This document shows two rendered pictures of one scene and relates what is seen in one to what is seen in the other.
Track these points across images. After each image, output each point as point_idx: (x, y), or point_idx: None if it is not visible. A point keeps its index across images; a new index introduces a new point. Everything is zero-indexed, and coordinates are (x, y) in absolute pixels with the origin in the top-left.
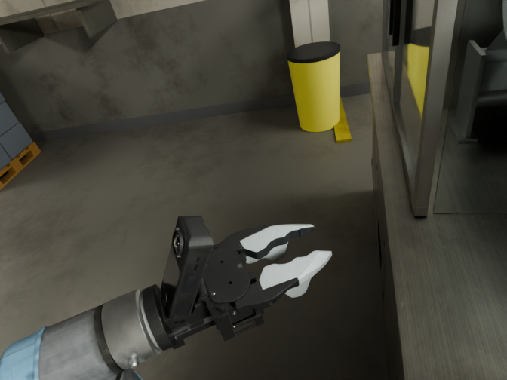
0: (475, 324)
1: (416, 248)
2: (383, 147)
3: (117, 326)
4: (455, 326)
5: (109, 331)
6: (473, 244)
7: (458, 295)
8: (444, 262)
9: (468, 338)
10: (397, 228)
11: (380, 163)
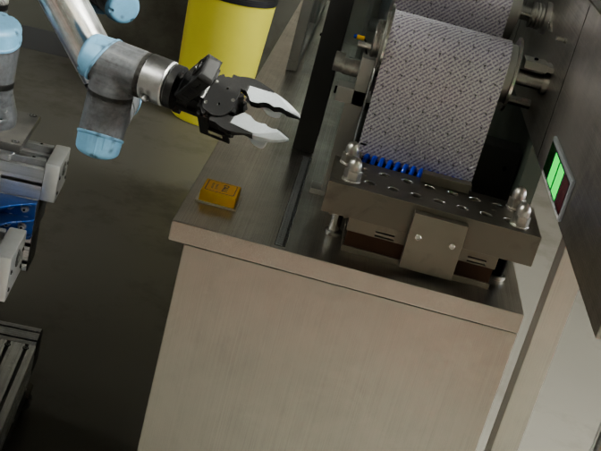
0: (298, 100)
1: (279, 77)
2: (282, 42)
3: None
4: (284, 97)
5: None
6: None
7: (294, 93)
8: (294, 85)
9: (290, 101)
10: (269, 69)
11: (275, 46)
